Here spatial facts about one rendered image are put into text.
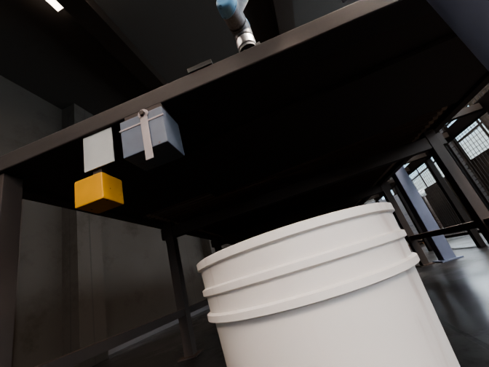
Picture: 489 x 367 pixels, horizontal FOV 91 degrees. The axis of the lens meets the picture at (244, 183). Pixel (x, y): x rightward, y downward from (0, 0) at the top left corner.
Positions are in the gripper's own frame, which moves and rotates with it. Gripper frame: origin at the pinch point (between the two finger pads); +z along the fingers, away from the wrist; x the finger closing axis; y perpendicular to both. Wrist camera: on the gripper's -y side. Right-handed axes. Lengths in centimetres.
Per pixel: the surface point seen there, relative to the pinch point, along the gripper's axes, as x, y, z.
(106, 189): -21, -46, 31
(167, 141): -22.3, -26.4, 24.3
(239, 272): -46, -9, 61
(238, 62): -20.8, -2.6, 6.4
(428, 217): 176, 114, 52
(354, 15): -20.6, 29.7, 6.1
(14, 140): 87, -248, -122
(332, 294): -47, 0, 64
